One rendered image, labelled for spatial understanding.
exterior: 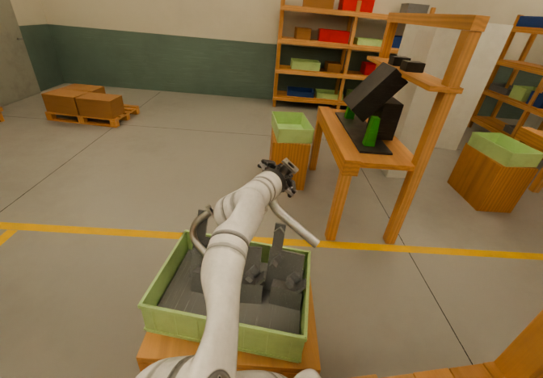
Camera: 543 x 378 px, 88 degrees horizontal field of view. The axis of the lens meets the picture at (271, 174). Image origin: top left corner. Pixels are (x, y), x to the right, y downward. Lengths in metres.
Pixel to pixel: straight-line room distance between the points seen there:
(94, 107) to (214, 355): 5.23
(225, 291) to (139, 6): 7.18
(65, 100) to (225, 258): 5.41
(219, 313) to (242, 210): 0.19
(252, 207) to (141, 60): 7.14
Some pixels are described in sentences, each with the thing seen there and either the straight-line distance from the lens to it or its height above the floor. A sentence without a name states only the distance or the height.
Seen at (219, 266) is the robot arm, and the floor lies 1.58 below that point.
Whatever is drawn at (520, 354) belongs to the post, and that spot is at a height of 1.00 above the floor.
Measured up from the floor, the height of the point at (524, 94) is 0.96.
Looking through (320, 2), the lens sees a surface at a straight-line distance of 6.43.
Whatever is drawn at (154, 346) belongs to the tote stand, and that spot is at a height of 0.79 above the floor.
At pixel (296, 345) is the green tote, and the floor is 0.91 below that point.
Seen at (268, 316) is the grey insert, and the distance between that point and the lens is 1.27.
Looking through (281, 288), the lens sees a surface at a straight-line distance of 1.25.
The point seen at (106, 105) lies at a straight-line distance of 5.36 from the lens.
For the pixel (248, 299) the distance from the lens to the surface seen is 1.29.
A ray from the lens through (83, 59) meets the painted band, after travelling 8.18.
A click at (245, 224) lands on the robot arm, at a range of 0.51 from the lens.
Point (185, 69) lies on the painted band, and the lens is 7.27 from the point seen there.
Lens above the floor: 1.92
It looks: 30 degrees down
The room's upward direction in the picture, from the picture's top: 5 degrees clockwise
